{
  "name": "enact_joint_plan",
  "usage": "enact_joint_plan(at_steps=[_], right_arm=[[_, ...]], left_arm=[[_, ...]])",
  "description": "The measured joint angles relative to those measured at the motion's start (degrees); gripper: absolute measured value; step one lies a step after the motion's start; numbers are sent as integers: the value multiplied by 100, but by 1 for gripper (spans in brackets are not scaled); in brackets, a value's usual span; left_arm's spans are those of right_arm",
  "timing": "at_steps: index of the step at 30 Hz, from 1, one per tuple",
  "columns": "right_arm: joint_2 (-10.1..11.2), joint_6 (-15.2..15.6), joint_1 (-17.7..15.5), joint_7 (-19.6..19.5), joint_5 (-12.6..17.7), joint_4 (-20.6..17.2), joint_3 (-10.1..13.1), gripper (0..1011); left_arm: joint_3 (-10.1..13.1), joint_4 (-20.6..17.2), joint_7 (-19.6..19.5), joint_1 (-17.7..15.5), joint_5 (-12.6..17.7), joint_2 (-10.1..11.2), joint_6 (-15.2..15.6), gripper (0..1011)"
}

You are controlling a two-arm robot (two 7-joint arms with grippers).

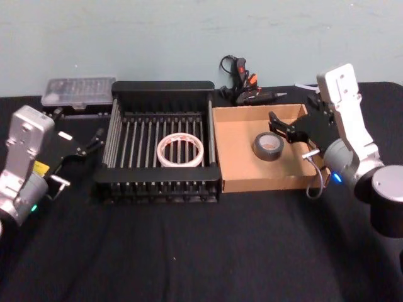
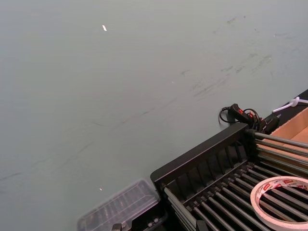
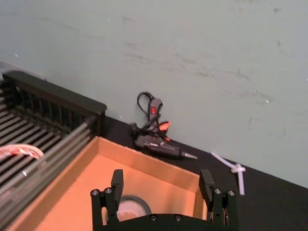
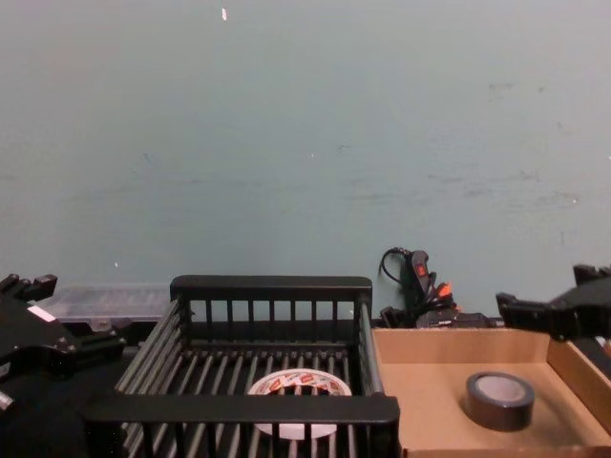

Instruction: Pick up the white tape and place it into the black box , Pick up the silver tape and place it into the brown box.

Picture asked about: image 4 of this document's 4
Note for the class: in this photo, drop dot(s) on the clear plastic case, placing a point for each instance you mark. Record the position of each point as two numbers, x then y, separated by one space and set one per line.
110 300

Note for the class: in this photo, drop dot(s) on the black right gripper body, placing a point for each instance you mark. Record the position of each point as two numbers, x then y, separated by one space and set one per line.
589 310

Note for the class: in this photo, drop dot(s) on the black table cloth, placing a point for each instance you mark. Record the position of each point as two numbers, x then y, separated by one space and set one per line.
48 429

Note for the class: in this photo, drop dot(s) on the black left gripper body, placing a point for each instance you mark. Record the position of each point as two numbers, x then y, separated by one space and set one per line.
33 334

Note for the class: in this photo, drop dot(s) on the black rack with steel bars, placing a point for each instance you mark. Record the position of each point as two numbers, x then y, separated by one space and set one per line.
238 415

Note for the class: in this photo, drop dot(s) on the roll of white tape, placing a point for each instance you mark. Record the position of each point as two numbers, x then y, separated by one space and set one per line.
305 384

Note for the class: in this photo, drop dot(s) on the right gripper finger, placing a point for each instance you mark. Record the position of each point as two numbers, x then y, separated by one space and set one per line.
525 310
594 274

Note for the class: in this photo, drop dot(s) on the roll of silver tape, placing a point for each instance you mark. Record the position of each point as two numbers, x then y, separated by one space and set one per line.
496 415

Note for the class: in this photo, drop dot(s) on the shallow brown cardboard tray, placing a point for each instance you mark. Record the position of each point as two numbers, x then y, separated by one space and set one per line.
429 381

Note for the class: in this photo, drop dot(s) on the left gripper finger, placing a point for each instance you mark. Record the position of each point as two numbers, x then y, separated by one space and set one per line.
95 348
28 288

